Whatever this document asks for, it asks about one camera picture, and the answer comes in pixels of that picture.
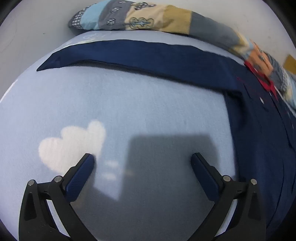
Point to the navy blue jacket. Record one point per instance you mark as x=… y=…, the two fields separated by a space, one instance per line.
x=254 y=120

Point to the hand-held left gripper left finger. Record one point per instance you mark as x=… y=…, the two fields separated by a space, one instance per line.
x=79 y=176

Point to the rolled patchwork quilt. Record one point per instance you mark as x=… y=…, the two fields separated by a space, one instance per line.
x=175 y=20

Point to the wooden headboard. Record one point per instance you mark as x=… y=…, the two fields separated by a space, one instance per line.
x=291 y=63

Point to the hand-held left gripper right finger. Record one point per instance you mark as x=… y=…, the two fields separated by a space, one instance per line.
x=205 y=176

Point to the light blue cloud-print bed sheet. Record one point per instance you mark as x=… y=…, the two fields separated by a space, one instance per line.
x=138 y=111

